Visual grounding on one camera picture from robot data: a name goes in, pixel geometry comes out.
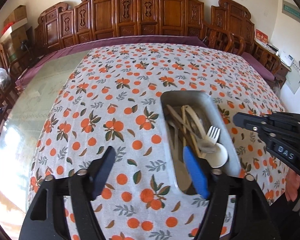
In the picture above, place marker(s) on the orange print tablecloth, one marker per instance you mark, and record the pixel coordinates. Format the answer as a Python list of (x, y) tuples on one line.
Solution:
[(130, 92)]

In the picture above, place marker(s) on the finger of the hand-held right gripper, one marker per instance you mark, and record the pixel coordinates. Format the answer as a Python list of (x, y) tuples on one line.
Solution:
[(245, 122)]

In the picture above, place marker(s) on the white device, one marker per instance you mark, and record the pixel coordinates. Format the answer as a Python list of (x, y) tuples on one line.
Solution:
[(287, 59)]

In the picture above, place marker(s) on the white plastic fork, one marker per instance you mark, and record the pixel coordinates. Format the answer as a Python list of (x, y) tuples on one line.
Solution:
[(212, 135)]

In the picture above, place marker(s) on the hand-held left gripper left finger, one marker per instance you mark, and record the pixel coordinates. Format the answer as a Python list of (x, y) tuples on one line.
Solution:
[(102, 172)]

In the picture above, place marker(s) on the white plastic rice paddle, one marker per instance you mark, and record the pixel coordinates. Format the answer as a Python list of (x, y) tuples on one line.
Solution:
[(218, 156)]

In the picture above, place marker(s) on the metal tray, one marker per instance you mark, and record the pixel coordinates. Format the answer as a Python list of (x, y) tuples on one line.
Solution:
[(185, 97)]

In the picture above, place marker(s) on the black desk lamp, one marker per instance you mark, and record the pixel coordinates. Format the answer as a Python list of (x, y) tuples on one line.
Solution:
[(25, 46)]

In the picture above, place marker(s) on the person's right hand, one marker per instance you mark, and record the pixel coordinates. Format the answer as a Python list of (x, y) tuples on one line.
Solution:
[(293, 186)]

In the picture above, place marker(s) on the white wall panel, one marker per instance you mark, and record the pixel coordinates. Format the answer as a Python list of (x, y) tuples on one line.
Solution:
[(293, 77)]

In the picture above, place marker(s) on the wooden chopstick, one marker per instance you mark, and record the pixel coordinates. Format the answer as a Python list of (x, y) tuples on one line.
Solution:
[(190, 132), (180, 118)]

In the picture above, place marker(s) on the wooden side table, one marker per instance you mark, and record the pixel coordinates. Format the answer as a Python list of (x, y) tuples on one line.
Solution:
[(265, 57)]

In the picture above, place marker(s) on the large cardboard box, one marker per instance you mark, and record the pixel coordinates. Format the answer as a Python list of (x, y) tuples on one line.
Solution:
[(13, 38)]

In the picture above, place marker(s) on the carved wooden bench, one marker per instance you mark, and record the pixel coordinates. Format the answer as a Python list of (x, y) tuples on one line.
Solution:
[(140, 17)]

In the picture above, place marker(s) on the grey metal spoon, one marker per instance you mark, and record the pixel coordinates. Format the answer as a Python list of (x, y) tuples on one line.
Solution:
[(173, 135)]

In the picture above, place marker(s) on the green wall sign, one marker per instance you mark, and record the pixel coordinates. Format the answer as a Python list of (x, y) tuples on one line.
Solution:
[(292, 11)]

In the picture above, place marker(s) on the wooden armchair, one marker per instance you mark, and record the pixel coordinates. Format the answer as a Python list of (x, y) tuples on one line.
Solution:
[(225, 38)]

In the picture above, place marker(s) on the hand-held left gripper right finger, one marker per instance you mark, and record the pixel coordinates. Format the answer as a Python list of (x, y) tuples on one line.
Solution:
[(195, 172)]

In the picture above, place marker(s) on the red wall calendar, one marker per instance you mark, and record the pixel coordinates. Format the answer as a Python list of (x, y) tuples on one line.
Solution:
[(261, 36)]

